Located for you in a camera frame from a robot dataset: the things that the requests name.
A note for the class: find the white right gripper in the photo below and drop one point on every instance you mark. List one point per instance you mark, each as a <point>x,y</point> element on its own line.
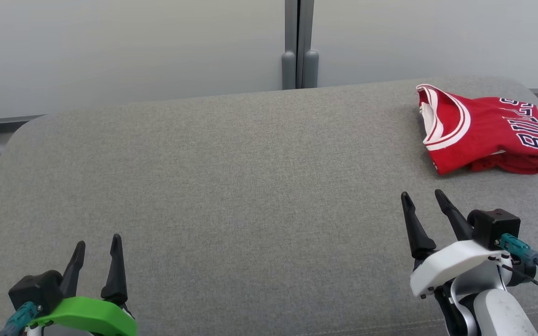
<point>451,263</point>

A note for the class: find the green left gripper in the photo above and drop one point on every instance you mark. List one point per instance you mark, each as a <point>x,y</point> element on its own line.
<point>96,315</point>

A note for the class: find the red shorts with white stripe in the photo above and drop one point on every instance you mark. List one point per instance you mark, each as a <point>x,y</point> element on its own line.
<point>516,164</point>

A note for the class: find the red white basketball jersey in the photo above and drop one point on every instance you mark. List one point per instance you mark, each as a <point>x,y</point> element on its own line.
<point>484,126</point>

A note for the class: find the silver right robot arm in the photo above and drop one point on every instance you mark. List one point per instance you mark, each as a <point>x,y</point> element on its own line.
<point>502,312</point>

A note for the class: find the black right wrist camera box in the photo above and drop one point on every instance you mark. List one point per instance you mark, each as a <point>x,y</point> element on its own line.
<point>493,226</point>

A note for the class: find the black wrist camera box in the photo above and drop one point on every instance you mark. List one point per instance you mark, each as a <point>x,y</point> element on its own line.
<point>493,226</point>
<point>35,289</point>

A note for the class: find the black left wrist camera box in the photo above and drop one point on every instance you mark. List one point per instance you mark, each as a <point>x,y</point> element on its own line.
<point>35,289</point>

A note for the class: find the grey partition post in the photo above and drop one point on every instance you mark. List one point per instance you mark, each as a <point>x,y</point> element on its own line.
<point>300,46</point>

